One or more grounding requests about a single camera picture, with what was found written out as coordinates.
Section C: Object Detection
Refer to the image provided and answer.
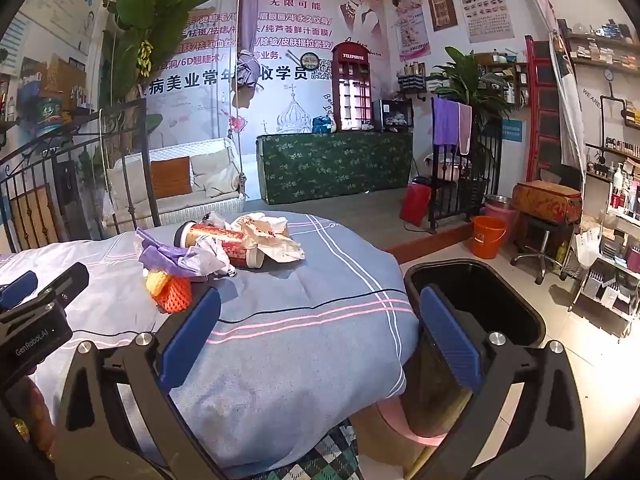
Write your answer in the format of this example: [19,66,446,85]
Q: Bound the black iron bed frame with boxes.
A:
[0,96,162,256]

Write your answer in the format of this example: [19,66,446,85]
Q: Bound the wooden panel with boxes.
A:
[10,185,56,253]

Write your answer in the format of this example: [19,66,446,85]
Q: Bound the cardboard box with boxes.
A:
[42,57,88,108]

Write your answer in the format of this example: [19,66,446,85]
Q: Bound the pink portrait wall poster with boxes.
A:
[391,0,432,61]

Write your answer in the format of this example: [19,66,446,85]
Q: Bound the pink basin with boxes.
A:
[482,202,521,246]

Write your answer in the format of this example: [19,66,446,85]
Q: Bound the red cylindrical canister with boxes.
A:
[173,221,266,269]

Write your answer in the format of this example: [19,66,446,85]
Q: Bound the orange bucket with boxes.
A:
[470,215,508,259]

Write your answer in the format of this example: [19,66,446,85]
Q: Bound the purple towel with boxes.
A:
[432,97,461,148]

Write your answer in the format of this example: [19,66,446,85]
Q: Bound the red ladder shelf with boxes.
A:
[525,35,563,183]

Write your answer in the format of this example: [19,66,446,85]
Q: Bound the tall banana plant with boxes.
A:
[100,0,221,171]

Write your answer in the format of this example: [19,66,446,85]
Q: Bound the purple plastic bag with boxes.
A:
[134,227,217,279]

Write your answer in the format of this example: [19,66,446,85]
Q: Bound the beige cushion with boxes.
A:
[107,160,153,206]
[191,152,241,198]

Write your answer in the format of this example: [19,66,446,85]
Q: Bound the black wall shelf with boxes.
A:
[397,62,431,96]

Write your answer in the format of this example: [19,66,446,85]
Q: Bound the black trash bin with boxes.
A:
[402,258,547,438]

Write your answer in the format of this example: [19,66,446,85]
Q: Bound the red bag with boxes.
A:
[400,183,432,227]

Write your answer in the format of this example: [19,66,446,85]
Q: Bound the orange cushion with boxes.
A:
[150,156,193,199]

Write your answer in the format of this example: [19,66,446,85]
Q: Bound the blue striped blanket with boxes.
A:
[0,210,421,466]

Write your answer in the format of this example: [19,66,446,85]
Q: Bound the green patterned counter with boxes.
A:
[256,131,415,206]

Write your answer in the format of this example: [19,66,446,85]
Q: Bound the large printed wall poster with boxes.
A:
[142,0,393,201]

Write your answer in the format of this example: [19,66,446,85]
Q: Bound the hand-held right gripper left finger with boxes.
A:
[57,287,223,480]

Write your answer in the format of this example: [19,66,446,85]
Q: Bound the metal trolley of cosmetics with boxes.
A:
[567,210,640,343]

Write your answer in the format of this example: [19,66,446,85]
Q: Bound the white wicker swing chair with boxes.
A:
[102,137,248,228]

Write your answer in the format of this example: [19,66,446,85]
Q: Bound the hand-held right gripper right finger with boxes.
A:
[419,284,586,480]

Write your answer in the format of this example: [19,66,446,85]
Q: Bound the wooden wall shelf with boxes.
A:
[475,52,531,108]

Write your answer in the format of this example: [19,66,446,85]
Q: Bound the wall shelves of cosmetics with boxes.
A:
[565,20,640,221]

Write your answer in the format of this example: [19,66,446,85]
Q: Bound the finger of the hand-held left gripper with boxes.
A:
[30,261,90,311]
[0,270,39,311]

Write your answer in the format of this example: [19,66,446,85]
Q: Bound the pink plastic object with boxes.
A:
[375,400,451,448]

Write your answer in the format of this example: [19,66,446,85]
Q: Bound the chrome swivel stool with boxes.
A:
[511,215,576,286]

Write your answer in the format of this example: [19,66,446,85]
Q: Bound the white hanging banner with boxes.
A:
[547,30,587,171]

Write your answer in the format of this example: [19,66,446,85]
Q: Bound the green potted plant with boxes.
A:
[432,46,516,161]

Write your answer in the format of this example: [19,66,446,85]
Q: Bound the orange foam fruit net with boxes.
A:
[150,275,194,315]

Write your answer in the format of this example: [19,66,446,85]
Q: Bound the eyebrow chart wall poster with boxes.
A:
[452,0,515,43]

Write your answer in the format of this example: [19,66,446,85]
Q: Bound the purple hanging fabric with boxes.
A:
[235,0,273,111]

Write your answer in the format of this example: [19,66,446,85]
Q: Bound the green plaid cloth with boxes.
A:
[240,425,366,480]

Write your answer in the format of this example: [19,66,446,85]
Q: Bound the white hand mannequin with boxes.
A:
[575,227,602,268]

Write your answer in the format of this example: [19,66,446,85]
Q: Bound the black metal rack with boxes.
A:
[427,120,503,233]

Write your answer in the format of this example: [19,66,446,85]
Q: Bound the orange patterned case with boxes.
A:
[511,180,583,226]

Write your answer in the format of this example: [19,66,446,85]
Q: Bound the person's left hand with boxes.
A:
[10,376,57,463]

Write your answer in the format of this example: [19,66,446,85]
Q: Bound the yellow foam fruit net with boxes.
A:
[145,269,174,294]

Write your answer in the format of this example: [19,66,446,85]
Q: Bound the red telephone booth cabinet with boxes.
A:
[331,41,375,132]

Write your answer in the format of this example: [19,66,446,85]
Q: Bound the green round tin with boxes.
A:
[39,92,75,126]

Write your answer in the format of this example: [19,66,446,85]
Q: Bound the black display box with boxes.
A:
[372,99,415,132]

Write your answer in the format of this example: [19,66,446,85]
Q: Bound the pink towel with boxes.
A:
[457,104,473,156]

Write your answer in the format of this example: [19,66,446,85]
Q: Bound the white tissue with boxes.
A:
[232,211,307,264]

